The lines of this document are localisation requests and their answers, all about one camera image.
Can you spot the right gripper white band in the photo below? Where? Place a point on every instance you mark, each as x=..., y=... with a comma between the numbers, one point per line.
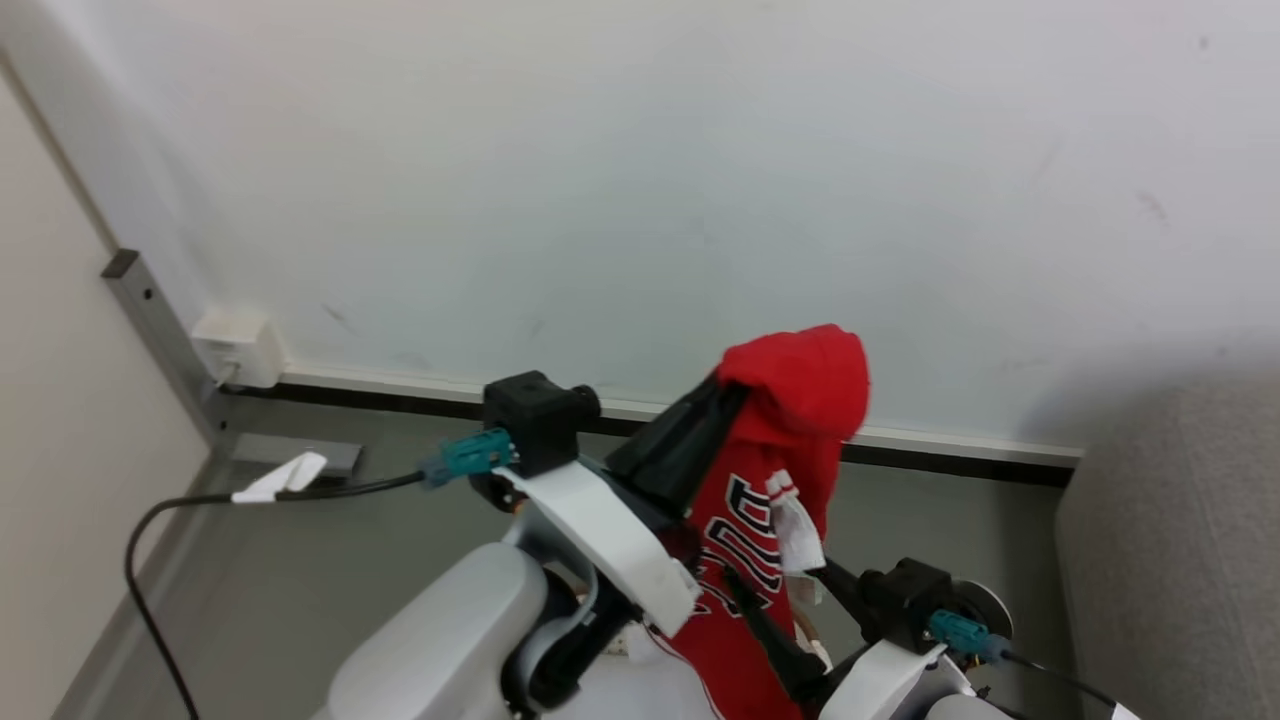
x=890, y=680

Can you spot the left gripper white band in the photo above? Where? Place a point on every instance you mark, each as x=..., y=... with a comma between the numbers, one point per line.
x=620, y=540

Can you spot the red basketball jersey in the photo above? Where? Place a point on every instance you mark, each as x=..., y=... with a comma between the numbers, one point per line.
x=800, y=400

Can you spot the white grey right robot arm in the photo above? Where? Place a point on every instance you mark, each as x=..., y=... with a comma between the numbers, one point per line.
x=988, y=602

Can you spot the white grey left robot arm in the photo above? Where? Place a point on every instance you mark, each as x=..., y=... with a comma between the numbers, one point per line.
x=440, y=640

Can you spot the white and black baseboard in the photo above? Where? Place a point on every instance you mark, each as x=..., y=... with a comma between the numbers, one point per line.
x=960, y=450

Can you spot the grey fabric sofa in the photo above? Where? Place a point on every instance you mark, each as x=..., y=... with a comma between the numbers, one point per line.
x=1180, y=560

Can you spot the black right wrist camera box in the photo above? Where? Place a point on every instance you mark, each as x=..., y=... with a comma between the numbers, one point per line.
x=905, y=600

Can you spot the grey metal post foot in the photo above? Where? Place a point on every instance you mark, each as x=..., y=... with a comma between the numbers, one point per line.
x=300, y=448

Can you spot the white wall power adapter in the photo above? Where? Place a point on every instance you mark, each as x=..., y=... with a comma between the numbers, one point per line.
x=240, y=348

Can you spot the grey metal partition post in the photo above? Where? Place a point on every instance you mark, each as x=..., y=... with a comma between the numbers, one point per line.
x=160, y=320

